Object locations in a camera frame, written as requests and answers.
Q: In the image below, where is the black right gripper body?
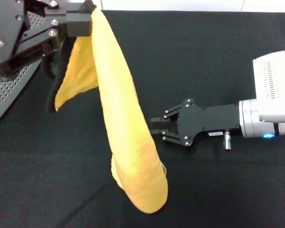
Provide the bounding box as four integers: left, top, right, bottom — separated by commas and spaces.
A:
176, 97, 242, 147

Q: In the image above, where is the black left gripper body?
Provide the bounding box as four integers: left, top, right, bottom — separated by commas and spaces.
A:
0, 0, 43, 79

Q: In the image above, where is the yellow towel with black back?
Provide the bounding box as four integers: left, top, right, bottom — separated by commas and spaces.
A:
45, 0, 169, 214

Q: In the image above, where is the black tablecloth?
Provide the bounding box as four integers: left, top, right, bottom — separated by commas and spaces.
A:
0, 9, 285, 228

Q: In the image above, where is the grey perforated storage box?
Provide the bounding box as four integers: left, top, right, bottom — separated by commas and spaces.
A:
0, 10, 45, 126

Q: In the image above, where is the right gripper cable with plug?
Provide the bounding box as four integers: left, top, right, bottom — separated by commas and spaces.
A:
224, 129, 232, 152

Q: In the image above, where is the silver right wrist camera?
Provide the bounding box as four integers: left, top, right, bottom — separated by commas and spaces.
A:
252, 50, 285, 123

